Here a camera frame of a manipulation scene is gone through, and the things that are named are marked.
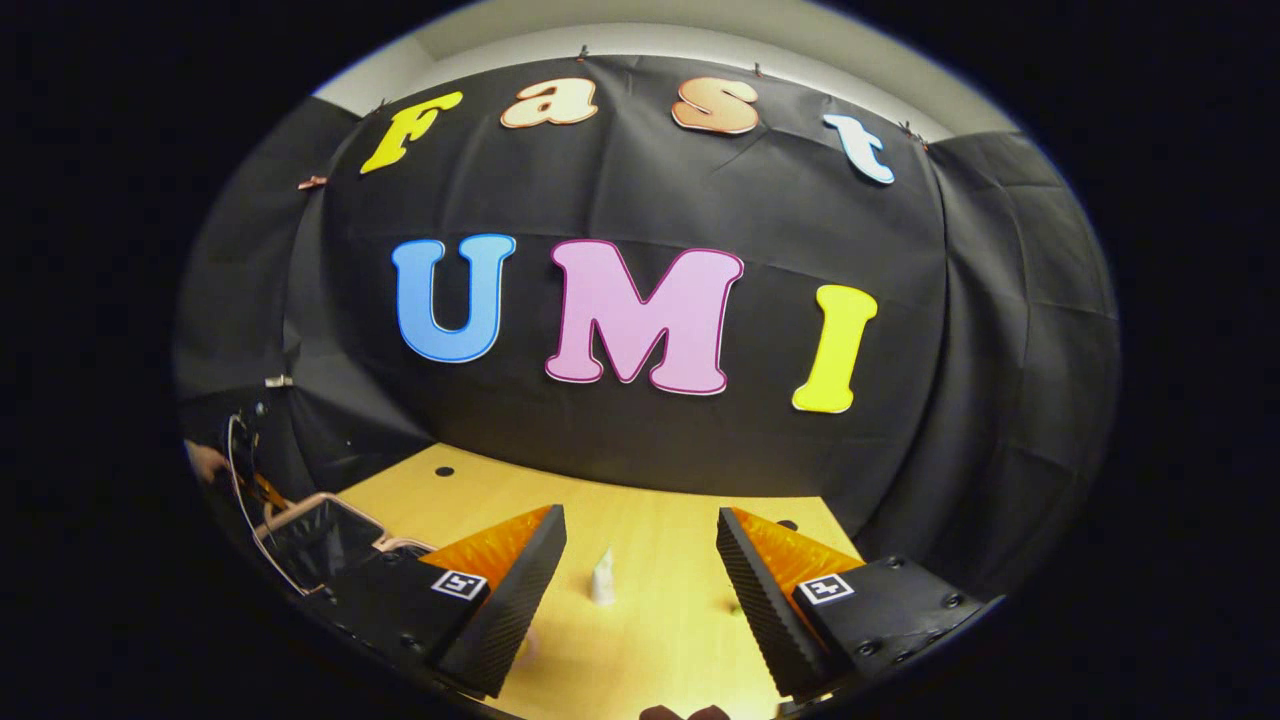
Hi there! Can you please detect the pink suitcase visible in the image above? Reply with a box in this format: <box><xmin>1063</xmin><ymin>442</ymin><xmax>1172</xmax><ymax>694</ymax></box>
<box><xmin>253</xmin><ymin>491</ymin><xmax>438</xmax><ymax>597</ymax></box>

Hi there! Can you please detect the white cable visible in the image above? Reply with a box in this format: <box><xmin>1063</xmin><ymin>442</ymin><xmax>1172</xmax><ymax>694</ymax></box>
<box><xmin>227</xmin><ymin>413</ymin><xmax>307</xmax><ymax>594</ymax></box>

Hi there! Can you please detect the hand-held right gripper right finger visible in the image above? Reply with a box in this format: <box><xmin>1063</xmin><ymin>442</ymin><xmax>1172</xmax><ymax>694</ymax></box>
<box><xmin>715</xmin><ymin>506</ymin><xmax>1003</xmax><ymax>702</ymax></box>

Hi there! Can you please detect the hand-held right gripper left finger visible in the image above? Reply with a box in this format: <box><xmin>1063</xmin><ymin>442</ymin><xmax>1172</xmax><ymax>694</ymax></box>
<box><xmin>298</xmin><ymin>504</ymin><xmax>568</xmax><ymax>699</ymax></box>

